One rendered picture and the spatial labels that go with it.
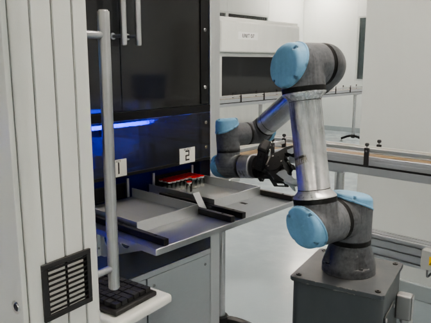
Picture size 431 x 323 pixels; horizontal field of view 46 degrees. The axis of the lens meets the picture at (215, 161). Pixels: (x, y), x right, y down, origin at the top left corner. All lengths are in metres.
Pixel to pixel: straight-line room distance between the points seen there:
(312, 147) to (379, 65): 1.88
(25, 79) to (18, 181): 0.18
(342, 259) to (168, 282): 0.83
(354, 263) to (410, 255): 1.15
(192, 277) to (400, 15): 1.87
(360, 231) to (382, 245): 1.19
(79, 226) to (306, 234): 0.59
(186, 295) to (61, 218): 1.22
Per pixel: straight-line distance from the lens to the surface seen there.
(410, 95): 3.11
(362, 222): 1.45
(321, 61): 1.36
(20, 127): 0.96
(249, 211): 1.75
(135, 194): 1.93
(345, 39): 10.68
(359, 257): 1.49
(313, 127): 1.34
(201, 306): 2.27
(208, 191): 1.99
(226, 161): 1.62
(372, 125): 3.21
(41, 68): 0.97
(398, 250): 2.63
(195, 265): 2.16
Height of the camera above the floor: 1.38
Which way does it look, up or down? 11 degrees down
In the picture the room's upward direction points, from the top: straight up
